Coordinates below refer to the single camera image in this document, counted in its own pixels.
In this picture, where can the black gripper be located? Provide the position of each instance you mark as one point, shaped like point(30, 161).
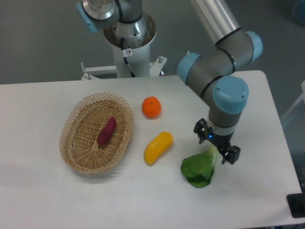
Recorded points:
point(220, 137)

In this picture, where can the purple sweet potato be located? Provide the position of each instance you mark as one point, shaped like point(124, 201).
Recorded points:
point(106, 133)

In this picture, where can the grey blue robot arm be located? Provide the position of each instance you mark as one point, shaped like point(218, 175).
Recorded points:
point(211, 78)

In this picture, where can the woven wicker basket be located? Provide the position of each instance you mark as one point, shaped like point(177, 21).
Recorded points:
point(78, 141)

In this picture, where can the green bok choy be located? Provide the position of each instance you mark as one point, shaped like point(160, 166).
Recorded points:
point(199, 169)

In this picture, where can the yellow mango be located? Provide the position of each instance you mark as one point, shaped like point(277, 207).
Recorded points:
point(157, 147)

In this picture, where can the orange tangerine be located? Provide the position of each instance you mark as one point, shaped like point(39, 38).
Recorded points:
point(151, 107)

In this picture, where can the black device at table edge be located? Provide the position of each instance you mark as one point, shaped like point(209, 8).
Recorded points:
point(296, 204)

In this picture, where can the white frame at right edge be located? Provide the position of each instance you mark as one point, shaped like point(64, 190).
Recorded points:
point(295, 109)

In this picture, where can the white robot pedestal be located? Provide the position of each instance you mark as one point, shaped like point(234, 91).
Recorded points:
point(130, 45)

